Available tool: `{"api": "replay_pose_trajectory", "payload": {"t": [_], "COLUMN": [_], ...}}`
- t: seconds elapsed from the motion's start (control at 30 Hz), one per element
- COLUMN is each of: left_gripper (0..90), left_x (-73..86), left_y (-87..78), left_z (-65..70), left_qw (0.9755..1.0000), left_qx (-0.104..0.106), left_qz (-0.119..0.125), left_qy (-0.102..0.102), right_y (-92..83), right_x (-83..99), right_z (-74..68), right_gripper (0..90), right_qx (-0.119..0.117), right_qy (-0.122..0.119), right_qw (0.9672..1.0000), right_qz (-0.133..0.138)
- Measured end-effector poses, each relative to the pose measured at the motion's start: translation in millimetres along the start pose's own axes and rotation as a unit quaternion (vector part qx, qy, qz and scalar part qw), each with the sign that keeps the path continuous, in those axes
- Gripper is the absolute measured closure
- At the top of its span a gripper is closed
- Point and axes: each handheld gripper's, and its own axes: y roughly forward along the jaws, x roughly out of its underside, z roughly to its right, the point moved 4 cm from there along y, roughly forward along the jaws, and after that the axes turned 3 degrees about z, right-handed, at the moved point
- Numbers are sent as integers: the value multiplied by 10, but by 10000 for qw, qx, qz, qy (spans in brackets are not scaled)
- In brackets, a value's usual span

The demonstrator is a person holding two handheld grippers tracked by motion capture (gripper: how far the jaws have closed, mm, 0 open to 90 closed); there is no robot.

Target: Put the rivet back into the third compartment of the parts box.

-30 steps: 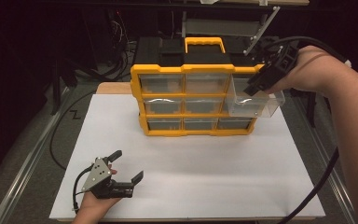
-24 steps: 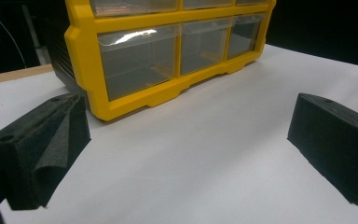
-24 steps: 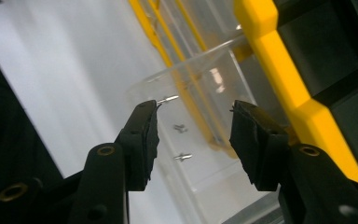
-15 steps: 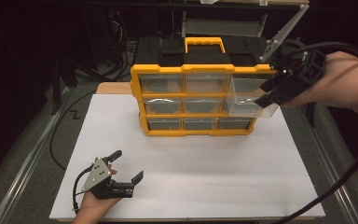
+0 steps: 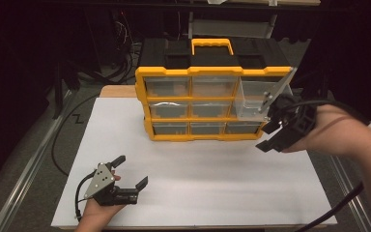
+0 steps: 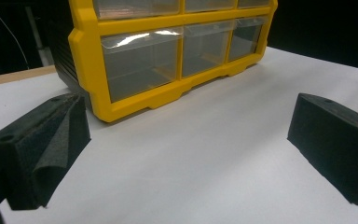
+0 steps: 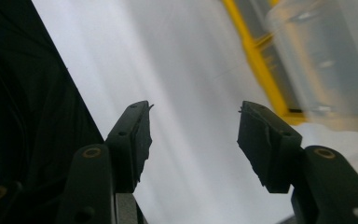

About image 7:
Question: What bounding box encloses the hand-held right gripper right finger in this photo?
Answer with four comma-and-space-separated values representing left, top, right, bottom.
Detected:
236, 100, 304, 194

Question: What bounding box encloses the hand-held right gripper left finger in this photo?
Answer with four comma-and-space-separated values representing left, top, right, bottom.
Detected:
104, 100, 154, 194

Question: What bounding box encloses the yellow drawer cabinet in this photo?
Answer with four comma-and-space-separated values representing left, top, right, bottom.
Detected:
222, 0, 309, 127

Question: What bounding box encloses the dark cloth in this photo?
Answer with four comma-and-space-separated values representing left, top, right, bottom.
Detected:
0, 0, 105, 224

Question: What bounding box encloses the clear plastic drawer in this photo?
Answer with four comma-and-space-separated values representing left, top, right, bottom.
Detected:
265, 0, 358, 134

